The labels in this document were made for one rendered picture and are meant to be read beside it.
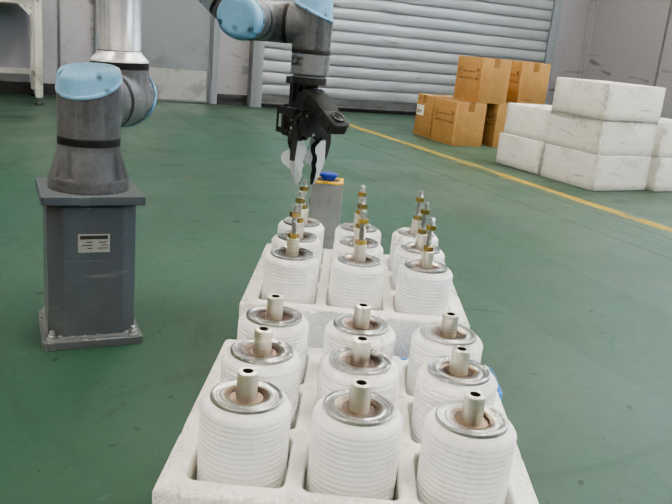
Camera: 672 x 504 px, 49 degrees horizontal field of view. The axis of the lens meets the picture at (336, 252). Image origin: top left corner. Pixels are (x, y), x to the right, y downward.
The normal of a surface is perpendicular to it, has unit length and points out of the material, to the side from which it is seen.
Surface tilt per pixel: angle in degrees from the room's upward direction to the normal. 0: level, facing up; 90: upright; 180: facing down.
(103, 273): 90
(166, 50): 90
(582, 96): 90
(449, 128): 90
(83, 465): 0
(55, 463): 0
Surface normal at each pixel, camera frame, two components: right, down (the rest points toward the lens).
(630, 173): 0.46, 0.29
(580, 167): -0.88, 0.05
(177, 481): 0.09, -0.96
